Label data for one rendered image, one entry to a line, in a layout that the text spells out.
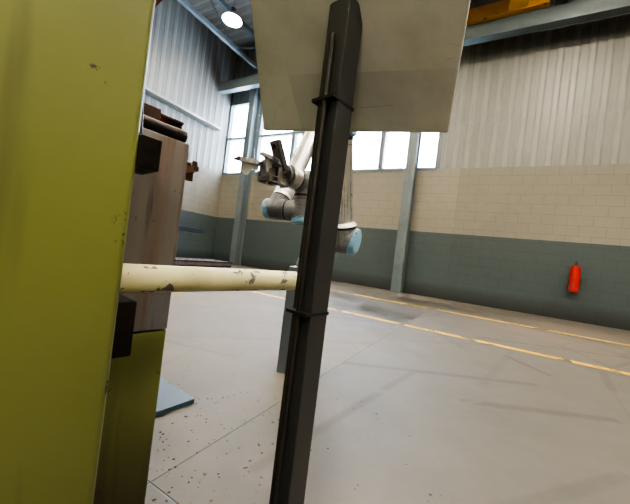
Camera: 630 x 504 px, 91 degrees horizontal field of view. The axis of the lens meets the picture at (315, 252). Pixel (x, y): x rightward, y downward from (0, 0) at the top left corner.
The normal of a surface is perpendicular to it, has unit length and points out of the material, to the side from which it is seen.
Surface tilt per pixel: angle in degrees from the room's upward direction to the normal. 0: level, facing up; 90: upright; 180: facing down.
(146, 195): 90
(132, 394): 90
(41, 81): 90
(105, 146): 90
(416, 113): 120
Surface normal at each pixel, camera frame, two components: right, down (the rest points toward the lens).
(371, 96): -0.29, 0.47
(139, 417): 0.75, 0.09
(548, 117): -0.48, -0.06
